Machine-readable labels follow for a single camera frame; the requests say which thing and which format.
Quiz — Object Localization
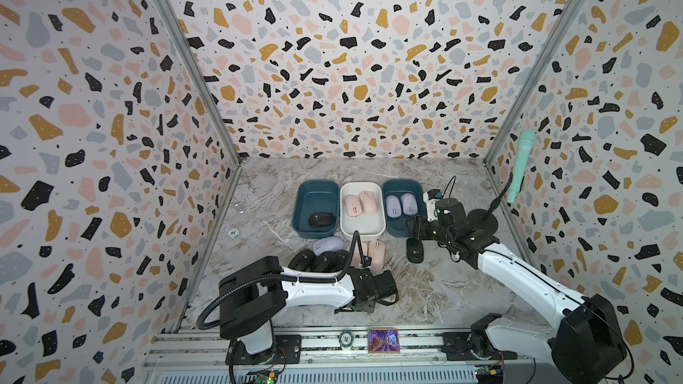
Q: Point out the aluminium front rail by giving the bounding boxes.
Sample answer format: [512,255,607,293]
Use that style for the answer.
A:
[138,325,566,383]

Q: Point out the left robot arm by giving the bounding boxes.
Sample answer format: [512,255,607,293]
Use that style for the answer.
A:
[218,256,399,354]

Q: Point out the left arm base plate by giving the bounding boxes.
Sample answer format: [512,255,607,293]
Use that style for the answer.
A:
[225,334,302,366]

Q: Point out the white storage box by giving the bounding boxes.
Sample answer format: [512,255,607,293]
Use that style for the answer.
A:
[339,181,387,241]

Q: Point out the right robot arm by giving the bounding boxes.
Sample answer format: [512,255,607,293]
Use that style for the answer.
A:
[405,197,633,383]

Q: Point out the pink mouse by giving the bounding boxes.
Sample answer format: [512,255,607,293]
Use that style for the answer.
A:
[358,190,378,215]
[350,242,368,268]
[344,195,364,218]
[367,240,386,274]

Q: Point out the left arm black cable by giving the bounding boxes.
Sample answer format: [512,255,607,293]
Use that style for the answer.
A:
[196,230,369,332]

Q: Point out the right teal storage box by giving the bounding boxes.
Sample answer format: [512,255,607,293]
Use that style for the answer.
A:
[382,179,427,238]

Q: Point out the left teal storage box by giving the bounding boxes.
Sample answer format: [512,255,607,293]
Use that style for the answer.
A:
[292,180,340,239]

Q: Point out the green microphone on stand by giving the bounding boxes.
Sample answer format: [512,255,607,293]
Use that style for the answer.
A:
[468,130,536,235]

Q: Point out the small colourful screen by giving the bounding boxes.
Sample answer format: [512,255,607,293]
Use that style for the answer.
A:
[367,329,400,354]

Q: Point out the purple mouse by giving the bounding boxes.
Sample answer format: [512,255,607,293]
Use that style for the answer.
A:
[385,195,403,219]
[400,192,419,216]
[311,236,345,256]

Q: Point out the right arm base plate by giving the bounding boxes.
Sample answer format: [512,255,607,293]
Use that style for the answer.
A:
[441,332,518,361]

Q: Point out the black mouse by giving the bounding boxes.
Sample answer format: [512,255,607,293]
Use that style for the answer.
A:
[406,238,424,264]
[308,212,336,229]
[288,249,316,271]
[331,250,350,273]
[311,252,338,273]

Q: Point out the teal storage box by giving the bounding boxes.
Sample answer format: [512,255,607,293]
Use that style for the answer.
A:
[292,180,340,239]
[382,179,427,238]

